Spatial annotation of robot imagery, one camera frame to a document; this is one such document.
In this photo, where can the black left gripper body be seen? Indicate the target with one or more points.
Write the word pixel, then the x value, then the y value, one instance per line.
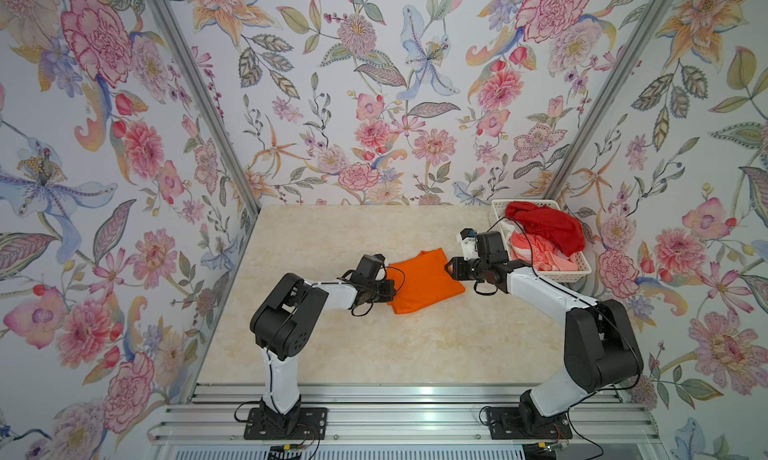
pixel 378 292

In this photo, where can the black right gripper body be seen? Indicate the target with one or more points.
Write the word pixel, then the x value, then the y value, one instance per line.
pixel 466 270

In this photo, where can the orange t-shirt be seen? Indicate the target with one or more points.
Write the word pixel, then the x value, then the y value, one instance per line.
pixel 422 282

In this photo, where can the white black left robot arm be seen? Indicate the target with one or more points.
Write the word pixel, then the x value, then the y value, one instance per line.
pixel 284 323

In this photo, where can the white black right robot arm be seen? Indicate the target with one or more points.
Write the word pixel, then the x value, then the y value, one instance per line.
pixel 600 348

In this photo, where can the pink t-shirt in basket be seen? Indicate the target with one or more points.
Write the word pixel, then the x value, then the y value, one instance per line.
pixel 540 253

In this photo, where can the white plastic laundry basket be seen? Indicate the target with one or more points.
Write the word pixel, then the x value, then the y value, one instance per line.
pixel 506 227

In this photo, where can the red t-shirt in basket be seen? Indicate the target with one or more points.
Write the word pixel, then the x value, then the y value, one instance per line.
pixel 562 230

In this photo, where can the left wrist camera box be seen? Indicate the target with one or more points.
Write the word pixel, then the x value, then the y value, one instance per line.
pixel 369 267

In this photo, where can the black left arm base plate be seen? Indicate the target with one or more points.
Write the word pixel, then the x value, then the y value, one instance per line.
pixel 300 423

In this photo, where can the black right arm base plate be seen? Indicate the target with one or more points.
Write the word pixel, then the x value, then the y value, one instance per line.
pixel 516 423

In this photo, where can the front aluminium rail frame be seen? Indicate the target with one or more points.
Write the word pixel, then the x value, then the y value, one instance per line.
pixel 402 410

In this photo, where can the left rear aluminium corner post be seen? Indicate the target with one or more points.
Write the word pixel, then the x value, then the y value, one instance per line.
pixel 182 54

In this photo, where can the aluminium corner post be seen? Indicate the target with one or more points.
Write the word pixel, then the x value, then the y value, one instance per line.
pixel 646 26
pixel 182 54

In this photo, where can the right rear aluminium corner post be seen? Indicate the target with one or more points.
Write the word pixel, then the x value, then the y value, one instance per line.
pixel 646 26

